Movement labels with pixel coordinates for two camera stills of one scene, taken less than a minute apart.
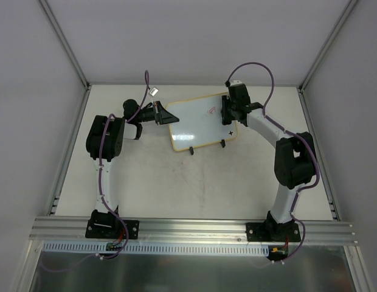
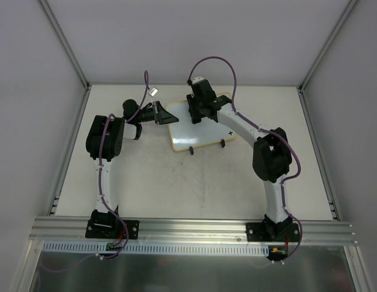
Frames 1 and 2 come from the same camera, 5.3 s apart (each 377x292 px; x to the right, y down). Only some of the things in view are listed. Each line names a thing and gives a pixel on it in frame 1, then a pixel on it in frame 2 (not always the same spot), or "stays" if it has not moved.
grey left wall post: x=64 y=40 stays
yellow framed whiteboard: x=200 y=122 stays
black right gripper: x=225 y=110 to x=194 y=109
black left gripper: x=158 y=113 stays
